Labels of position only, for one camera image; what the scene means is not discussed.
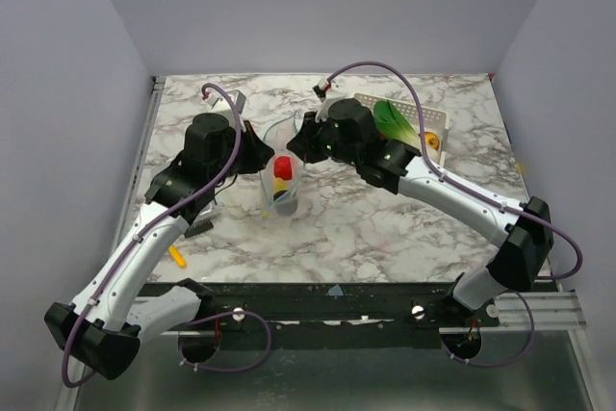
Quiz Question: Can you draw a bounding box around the aluminium frame rail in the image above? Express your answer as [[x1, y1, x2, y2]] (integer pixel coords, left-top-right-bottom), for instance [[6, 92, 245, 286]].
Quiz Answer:
[[110, 75, 167, 257]]

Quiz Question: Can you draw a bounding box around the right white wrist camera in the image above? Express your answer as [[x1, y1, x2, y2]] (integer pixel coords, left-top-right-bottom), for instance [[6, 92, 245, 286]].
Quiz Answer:
[[314, 81, 349, 121]]

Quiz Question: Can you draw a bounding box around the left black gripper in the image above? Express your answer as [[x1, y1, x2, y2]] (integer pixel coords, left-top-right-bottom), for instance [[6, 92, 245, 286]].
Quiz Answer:
[[211, 120, 276, 184]]

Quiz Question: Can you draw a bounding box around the red toy tomato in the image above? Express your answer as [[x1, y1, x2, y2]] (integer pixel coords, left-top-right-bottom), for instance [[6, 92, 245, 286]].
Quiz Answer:
[[273, 155, 294, 181]]

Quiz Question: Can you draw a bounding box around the black comb-like part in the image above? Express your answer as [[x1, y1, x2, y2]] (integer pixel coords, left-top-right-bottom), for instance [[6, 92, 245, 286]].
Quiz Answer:
[[184, 219, 214, 239]]

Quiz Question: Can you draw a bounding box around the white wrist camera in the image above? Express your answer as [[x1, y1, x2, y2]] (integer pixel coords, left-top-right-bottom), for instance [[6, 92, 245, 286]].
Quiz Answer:
[[314, 81, 349, 121], [203, 90, 246, 126]]

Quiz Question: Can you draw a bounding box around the green toy bok choy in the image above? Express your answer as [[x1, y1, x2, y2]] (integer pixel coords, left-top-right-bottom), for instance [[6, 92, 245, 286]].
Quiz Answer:
[[372, 100, 421, 148]]

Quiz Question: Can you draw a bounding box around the white perforated plastic basket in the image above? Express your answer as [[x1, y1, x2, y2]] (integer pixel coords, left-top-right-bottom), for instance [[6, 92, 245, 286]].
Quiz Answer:
[[353, 91, 451, 167]]

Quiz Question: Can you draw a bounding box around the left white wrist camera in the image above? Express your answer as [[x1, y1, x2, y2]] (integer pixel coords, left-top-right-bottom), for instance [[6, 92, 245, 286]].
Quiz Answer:
[[203, 90, 246, 126]]

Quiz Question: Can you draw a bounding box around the yellow marker pen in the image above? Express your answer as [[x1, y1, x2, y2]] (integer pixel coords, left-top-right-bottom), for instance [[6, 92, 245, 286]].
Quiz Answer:
[[167, 245, 187, 269]]

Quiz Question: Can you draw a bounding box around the clear zip top bag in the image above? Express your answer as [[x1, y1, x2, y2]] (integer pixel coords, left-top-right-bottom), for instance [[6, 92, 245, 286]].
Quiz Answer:
[[259, 112, 305, 218]]

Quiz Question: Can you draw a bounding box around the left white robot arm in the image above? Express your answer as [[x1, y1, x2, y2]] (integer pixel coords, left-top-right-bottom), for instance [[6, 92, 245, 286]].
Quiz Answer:
[[44, 113, 273, 380]]

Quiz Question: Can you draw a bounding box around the orange yellow toy mango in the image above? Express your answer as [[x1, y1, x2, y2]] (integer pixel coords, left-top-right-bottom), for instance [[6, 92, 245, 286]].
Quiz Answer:
[[423, 132, 440, 151]]

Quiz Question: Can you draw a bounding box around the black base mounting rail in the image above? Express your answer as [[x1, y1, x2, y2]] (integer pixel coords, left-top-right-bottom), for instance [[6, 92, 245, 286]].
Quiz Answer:
[[170, 283, 499, 350]]

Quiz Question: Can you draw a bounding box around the yellow toy lemon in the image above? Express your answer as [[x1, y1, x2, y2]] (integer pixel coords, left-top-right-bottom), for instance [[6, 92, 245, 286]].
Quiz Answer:
[[272, 177, 289, 194]]

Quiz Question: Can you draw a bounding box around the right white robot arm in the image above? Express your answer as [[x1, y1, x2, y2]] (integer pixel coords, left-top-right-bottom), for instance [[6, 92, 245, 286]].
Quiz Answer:
[[287, 98, 553, 326]]

